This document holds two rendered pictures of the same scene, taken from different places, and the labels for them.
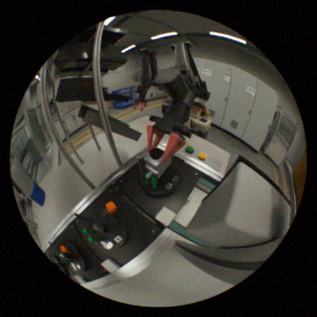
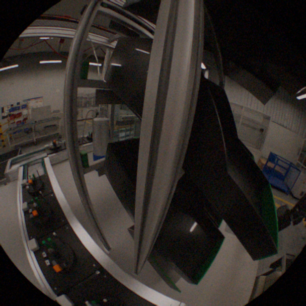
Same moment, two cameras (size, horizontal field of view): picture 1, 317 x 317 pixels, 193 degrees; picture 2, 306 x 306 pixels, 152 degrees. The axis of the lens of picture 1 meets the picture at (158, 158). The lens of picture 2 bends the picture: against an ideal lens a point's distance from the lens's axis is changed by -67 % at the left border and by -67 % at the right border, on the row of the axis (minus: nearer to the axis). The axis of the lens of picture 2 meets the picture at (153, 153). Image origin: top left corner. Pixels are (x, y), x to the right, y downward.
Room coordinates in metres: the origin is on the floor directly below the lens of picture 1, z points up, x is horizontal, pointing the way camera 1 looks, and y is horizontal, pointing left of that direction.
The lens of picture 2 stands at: (0.27, 0.12, 1.43)
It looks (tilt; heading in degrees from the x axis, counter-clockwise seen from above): 24 degrees down; 84
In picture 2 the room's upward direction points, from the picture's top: 8 degrees clockwise
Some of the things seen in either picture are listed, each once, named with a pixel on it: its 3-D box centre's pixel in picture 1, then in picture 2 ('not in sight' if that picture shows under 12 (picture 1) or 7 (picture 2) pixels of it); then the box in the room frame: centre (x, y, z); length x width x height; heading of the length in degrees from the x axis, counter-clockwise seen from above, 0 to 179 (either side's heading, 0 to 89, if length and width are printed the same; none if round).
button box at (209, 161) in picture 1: (200, 161); not in sight; (0.30, -0.20, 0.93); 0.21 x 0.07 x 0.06; 52
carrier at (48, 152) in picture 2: not in sight; (54, 143); (-0.69, 1.05, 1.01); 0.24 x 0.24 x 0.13; 52
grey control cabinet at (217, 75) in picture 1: (214, 92); not in sight; (2.95, -1.75, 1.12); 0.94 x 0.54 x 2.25; 48
